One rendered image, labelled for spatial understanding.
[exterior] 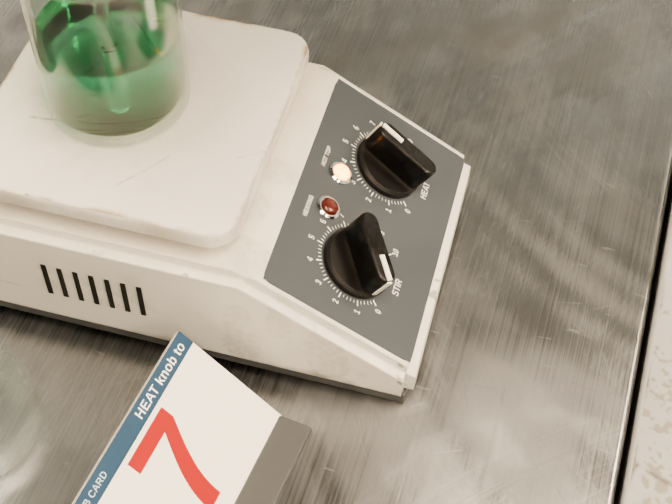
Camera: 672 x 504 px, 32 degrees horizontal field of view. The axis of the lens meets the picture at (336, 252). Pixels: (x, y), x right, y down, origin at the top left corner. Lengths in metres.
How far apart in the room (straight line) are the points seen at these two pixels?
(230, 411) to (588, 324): 0.17
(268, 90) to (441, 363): 0.14
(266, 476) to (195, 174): 0.13
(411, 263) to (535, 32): 0.21
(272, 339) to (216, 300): 0.03
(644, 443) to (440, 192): 0.14
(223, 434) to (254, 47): 0.17
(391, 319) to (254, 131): 0.10
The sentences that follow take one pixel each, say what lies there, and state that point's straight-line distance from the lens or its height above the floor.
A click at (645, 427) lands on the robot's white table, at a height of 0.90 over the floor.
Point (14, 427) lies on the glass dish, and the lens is 0.52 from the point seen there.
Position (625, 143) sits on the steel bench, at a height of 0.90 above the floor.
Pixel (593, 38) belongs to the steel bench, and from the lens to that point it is 0.67.
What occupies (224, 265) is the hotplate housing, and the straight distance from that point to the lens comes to 0.46.
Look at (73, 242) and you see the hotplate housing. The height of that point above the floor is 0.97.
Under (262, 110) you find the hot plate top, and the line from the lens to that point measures 0.49.
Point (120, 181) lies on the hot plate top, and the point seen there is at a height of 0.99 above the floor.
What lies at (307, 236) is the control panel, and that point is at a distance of 0.48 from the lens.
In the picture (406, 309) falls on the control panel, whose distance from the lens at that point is 0.50.
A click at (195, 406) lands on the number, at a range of 0.48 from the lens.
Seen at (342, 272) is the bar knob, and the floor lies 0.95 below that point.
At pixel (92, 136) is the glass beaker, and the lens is 0.48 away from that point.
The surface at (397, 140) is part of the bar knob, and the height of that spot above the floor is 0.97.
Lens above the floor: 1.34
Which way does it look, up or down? 53 degrees down
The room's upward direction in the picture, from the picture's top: 2 degrees clockwise
